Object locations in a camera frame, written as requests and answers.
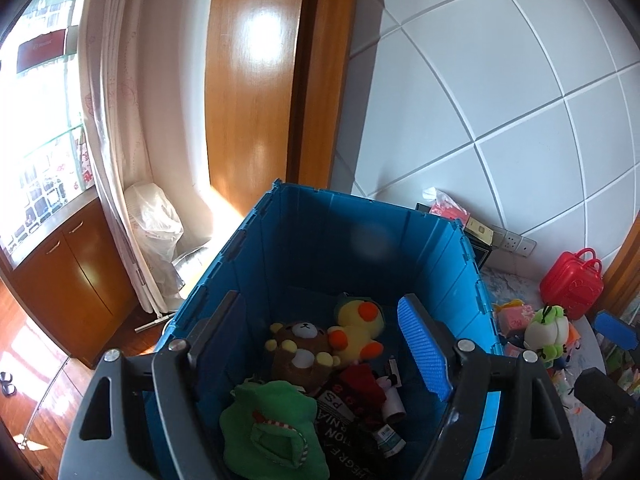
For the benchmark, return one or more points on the black printed plastic package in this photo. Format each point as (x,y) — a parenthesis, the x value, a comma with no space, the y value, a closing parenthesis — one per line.
(340,440)

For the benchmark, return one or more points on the green plush pouch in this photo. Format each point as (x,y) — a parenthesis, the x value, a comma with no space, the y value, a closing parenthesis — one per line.
(270,435)

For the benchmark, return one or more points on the red tissue box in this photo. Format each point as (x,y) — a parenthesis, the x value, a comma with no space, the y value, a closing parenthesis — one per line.
(447,207)

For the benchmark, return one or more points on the cream flat box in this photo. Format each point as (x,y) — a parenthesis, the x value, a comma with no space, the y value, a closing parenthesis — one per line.
(480,232)

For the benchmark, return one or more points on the white roll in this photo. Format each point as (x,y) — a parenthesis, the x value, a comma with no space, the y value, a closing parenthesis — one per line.
(394,402)

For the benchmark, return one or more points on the red fabric item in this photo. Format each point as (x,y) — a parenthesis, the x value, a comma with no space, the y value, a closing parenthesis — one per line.
(360,385)

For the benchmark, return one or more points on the plastic covered floor fan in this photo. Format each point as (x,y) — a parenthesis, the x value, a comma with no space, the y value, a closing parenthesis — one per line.
(150,225)

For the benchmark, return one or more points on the pale patterned curtain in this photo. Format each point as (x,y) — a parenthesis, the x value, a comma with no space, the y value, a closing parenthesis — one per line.
(115,110)

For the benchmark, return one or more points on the black sandal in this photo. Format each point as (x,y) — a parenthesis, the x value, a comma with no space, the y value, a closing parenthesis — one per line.
(7,382)

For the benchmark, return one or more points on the dark gift box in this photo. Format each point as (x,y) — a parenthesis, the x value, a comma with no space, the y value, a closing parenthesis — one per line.
(482,257)

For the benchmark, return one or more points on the yellow duck plush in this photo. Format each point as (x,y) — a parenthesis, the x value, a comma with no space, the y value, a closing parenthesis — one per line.
(355,330)

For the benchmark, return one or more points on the low wooden cabinet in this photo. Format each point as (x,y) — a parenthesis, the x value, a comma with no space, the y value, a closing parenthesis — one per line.
(75,280)

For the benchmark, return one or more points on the green frog plush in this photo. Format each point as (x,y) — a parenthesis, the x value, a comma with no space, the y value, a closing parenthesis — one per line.
(547,330)

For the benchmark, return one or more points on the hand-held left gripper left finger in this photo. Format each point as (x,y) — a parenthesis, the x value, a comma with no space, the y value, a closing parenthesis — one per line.
(215,325)

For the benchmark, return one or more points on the red toy suitcase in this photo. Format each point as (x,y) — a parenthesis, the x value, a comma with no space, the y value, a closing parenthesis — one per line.
(570,285)

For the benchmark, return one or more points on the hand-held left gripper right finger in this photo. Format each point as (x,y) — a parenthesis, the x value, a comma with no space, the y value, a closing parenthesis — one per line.
(422,355)

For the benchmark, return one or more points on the window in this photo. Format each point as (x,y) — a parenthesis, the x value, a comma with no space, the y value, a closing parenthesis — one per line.
(40,110)

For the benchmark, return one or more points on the wooden door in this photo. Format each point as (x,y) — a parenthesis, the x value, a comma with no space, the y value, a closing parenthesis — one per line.
(250,85)

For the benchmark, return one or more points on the white wall socket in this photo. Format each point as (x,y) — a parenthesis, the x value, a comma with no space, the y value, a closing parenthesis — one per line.
(511,241)
(526,247)

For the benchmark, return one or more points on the small labelled bottle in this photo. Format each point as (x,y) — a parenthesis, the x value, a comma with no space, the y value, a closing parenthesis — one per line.
(391,440)

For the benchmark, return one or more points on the blue plastic storage container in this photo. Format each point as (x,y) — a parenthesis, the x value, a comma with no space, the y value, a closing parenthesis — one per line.
(325,240)

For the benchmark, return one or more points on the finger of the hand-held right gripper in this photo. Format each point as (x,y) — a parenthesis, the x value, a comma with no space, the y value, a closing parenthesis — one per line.
(615,329)
(600,392)

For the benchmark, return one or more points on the brown bear plush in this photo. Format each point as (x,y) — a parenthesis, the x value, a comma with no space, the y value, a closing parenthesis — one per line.
(300,355)

